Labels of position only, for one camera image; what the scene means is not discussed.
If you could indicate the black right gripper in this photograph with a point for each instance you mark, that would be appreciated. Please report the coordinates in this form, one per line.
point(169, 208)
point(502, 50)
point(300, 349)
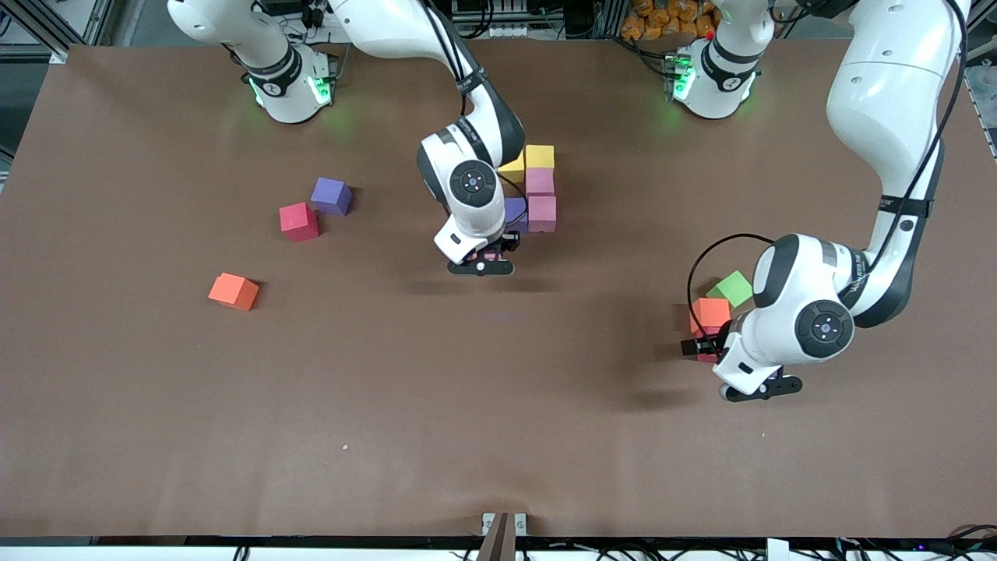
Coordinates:
point(508, 241)

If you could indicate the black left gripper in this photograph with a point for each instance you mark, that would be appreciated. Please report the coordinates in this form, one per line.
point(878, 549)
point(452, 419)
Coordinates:
point(707, 343)

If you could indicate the red foam cube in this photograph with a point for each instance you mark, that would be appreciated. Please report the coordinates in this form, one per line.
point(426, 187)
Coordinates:
point(298, 222)
point(701, 333)

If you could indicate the pink foam cube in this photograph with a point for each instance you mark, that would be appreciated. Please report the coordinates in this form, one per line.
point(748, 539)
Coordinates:
point(487, 254)
point(540, 181)
point(543, 214)

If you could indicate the purple foam cube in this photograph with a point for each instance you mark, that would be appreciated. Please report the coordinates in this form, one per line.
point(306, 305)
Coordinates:
point(517, 212)
point(331, 195)

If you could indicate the orange foam cube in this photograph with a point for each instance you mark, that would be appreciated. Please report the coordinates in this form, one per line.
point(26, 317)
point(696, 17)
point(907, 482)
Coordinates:
point(234, 291)
point(709, 312)

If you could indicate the yellow foam cube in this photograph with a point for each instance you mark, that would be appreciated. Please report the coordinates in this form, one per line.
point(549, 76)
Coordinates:
point(515, 168)
point(539, 156)

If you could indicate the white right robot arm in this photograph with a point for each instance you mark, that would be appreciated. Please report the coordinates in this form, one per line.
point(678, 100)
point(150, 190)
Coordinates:
point(467, 226)

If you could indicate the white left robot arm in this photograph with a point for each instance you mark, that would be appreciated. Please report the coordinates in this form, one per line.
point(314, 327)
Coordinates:
point(880, 101)

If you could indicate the green foam cube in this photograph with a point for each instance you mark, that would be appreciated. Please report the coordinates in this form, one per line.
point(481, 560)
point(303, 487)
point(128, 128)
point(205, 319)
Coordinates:
point(731, 288)

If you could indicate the white power strip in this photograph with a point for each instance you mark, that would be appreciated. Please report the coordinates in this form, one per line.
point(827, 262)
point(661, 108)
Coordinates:
point(506, 31)
point(319, 19)

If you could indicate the bag of orange items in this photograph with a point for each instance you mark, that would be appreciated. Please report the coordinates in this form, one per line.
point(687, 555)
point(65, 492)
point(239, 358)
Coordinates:
point(662, 19)

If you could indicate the grey metal camera bracket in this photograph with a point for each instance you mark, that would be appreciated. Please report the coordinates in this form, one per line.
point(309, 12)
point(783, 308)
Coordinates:
point(504, 530)

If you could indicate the aluminium frame profile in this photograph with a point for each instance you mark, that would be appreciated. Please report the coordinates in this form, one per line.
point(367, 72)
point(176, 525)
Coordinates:
point(962, 31)
point(78, 23)

